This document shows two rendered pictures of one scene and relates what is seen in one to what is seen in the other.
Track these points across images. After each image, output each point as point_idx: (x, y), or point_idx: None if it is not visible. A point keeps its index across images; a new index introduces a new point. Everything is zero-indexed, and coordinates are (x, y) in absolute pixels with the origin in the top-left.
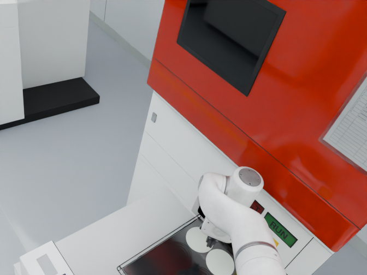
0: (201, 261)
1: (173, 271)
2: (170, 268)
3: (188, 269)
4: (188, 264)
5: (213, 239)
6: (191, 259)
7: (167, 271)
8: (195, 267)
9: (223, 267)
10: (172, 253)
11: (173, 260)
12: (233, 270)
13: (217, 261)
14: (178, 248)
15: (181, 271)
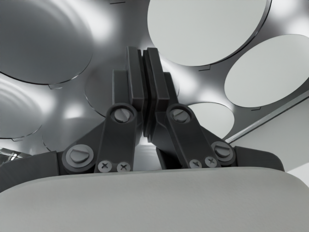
0: (132, 33)
1: (48, 91)
2: (32, 85)
3: (92, 72)
4: (84, 56)
5: (150, 131)
6: (90, 36)
7: (32, 96)
8: (112, 60)
9: (214, 32)
10: (6, 35)
11: (29, 59)
12: (252, 32)
13: (196, 13)
14: (18, 4)
15: (70, 84)
